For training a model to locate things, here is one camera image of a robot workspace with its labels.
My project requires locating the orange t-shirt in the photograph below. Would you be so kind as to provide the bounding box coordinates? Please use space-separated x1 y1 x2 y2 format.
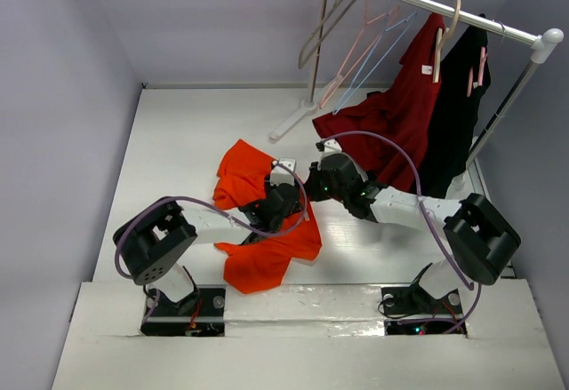
212 139 323 294

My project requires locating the light blue clothes hanger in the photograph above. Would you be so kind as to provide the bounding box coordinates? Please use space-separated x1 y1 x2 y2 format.
320 0 417 115

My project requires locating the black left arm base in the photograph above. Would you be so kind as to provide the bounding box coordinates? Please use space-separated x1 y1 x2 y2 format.
140 285 226 337

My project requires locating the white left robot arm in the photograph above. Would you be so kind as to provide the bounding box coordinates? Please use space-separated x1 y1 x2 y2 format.
113 183 308 320

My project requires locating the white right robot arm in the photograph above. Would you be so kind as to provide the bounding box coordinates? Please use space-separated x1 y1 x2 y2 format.
304 152 521 318

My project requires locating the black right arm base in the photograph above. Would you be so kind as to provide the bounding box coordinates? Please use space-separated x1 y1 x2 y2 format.
378 279 468 336

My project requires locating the dark red t-shirt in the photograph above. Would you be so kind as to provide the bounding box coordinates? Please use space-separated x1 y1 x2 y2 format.
313 13 445 192

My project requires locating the grey clothes hanger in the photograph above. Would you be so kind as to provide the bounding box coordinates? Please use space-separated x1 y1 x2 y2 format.
297 0 358 69

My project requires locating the black t-shirt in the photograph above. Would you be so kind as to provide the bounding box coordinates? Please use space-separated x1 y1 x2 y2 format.
419 26 492 198

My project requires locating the beige wooden clothes hanger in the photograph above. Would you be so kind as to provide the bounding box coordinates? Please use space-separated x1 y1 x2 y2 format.
432 0 461 84

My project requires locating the pink hanger under black shirt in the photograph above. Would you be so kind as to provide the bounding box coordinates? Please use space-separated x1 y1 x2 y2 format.
467 46 487 98

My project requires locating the white metal clothes rack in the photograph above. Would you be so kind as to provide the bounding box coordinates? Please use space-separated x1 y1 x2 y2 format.
268 0 565 195

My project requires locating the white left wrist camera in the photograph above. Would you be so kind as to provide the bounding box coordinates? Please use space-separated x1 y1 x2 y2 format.
268 158 296 187

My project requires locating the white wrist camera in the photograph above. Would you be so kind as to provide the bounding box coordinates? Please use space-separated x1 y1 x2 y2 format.
268 158 296 187
316 139 342 156

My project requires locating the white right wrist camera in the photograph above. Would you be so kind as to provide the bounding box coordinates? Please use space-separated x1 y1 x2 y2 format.
316 139 342 156

